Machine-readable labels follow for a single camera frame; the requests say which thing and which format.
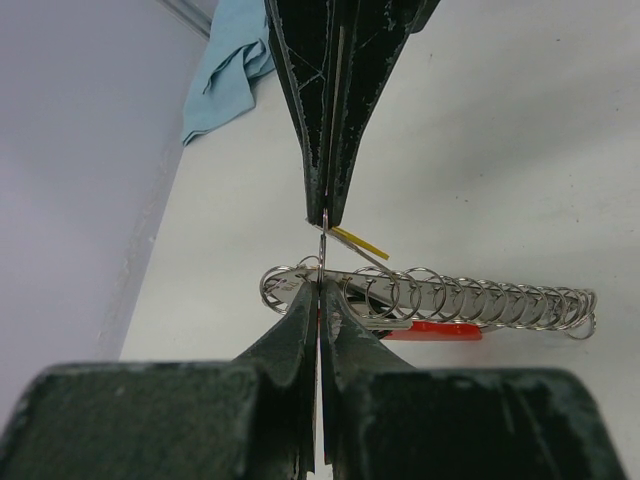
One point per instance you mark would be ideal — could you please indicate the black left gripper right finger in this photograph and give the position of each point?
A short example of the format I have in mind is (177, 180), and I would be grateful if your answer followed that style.
(386, 419)

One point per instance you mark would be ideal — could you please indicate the light blue cloth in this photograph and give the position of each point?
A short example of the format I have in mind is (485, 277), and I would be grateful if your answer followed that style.
(237, 54)

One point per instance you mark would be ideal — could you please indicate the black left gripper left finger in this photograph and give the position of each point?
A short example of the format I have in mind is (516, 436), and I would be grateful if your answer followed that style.
(249, 418)

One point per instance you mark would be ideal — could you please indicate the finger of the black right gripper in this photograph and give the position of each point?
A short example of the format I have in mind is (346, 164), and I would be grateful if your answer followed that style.
(304, 41)
(368, 39)

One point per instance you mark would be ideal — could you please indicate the silver key with yellow tag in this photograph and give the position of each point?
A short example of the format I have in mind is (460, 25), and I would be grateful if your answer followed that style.
(373, 255)

